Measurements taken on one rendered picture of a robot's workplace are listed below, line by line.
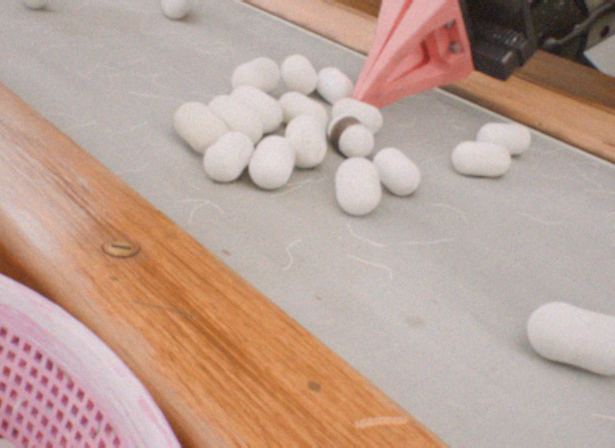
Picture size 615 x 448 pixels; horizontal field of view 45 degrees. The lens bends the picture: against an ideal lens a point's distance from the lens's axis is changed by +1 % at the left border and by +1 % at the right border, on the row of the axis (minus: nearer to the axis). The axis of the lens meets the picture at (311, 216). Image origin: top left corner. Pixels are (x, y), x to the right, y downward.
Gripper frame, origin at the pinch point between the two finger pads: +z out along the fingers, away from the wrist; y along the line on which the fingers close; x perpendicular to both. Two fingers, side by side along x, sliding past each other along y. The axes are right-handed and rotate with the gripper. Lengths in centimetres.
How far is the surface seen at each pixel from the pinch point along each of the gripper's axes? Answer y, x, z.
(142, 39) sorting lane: -17.7, -1.7, 4.6
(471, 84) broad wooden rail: -0.7, 8.2, -8.6
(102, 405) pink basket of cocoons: 15.4, -17.1, 19.1
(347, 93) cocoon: -1.9, 0.7, 0.1
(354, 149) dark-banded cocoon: 4.3, -2.7, 4.4
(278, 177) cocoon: 5.4, -7.0, 9.1
